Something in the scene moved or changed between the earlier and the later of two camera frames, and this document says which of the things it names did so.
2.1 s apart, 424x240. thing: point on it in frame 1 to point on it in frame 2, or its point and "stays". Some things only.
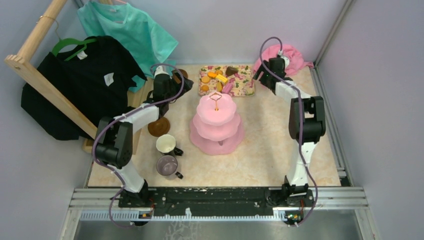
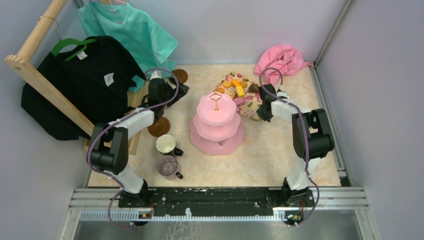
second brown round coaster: x=159 y=127 stays
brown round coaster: x=183 y=72 stays
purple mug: x=167 y=165 stays
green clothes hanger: x=70 y=41 stays
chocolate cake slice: x=230 y=70 to x=253 y=88
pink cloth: x=297 y=63 stays
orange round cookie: x=205 y=79 to x=227 y=84
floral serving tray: x=238 y=80 to x=237 y=86
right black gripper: x=263 y=68 to x=261 y=115
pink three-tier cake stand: x=216 y=129 stays
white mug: x=166 y=143 stays
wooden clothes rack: x=22 y=65 stays
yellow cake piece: x=222 y=78 to x=240 y=91
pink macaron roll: x=227 y=88 to x=239 y=101
